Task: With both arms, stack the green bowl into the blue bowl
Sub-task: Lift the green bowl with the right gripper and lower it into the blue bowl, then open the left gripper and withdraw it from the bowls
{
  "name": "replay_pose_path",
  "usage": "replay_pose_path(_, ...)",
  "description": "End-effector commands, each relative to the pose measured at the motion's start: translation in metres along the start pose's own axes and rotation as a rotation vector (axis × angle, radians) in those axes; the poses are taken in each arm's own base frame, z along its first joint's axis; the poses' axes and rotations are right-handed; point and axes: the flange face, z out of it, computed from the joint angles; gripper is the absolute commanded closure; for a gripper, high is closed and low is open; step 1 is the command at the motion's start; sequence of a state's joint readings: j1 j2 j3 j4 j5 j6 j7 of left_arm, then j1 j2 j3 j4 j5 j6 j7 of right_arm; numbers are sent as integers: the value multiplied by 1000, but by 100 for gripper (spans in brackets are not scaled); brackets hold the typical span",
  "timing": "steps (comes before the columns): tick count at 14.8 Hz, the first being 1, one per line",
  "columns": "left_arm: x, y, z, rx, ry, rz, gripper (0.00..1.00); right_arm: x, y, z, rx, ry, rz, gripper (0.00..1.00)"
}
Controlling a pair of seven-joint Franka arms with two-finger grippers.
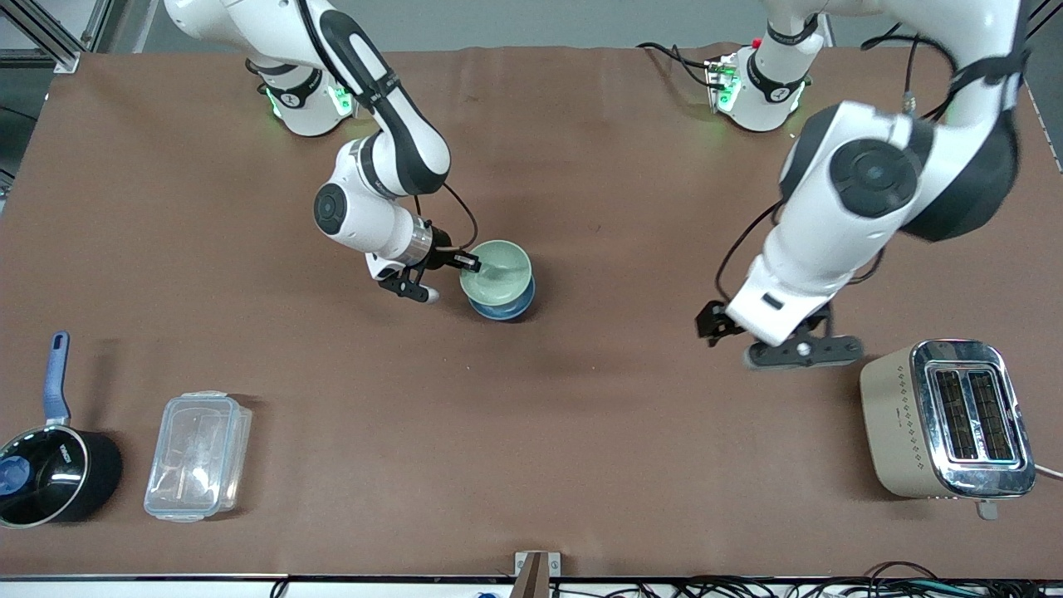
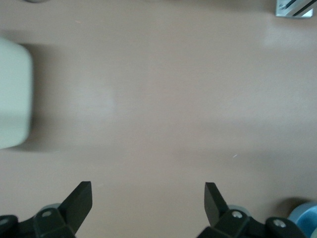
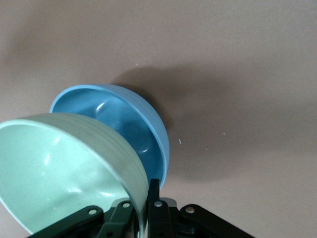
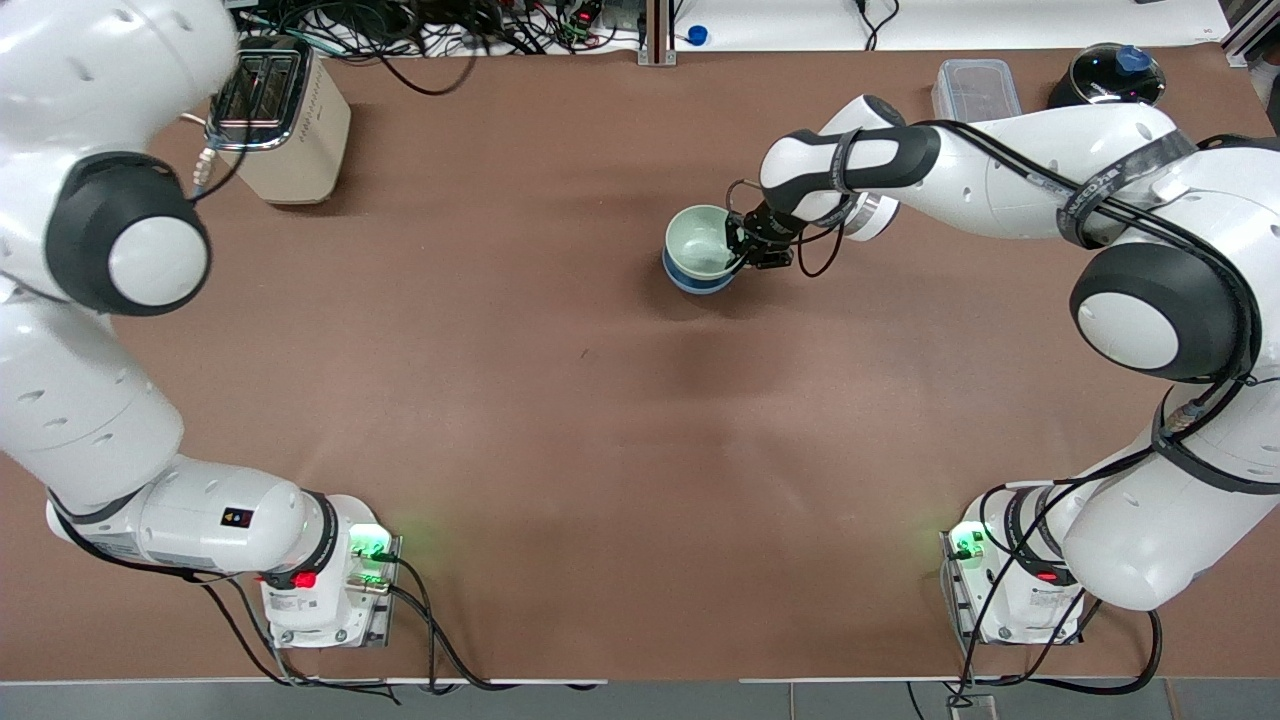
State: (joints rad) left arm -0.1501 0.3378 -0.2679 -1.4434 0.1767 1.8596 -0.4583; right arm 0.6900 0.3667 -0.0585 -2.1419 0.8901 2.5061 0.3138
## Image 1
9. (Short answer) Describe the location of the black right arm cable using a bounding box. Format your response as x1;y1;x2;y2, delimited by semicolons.
414;181;480;252

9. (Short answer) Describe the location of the light green bowl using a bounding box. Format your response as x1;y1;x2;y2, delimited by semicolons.
459;239;534;307

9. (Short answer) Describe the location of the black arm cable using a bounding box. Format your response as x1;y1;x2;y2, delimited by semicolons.
414;181;480;252
715;21;1031;306

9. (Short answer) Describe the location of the black left base cable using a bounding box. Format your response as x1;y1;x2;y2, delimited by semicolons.
635;41;717;89

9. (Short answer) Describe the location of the metal bracket with brown post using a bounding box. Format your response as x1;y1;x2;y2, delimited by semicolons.
512;550;562;598

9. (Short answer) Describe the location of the tangled black cable bundle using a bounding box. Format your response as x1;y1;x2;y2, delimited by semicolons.
548;561;1063;598

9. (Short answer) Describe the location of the clear plastic food container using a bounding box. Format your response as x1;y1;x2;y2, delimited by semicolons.
143;390;253;524

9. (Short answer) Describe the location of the aluminium frame profile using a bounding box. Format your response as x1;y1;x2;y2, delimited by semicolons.
0;0;115;74

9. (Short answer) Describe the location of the black saucepan blue handle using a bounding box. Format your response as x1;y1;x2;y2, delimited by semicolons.
0;331;125;530

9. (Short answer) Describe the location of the brown table cover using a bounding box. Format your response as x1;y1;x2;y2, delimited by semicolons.
0;43;1063;580

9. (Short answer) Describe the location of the blue bowl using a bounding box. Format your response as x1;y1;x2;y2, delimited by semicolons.
467;277;537;324

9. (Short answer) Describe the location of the beige chrome toaster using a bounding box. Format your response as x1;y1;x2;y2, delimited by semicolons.
859;338;1038;522

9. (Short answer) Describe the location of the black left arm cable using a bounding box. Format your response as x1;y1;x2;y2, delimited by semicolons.
715;21;1031;306

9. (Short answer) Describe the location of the glass lid blue knob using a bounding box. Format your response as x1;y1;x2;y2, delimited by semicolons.
0;425;89;527

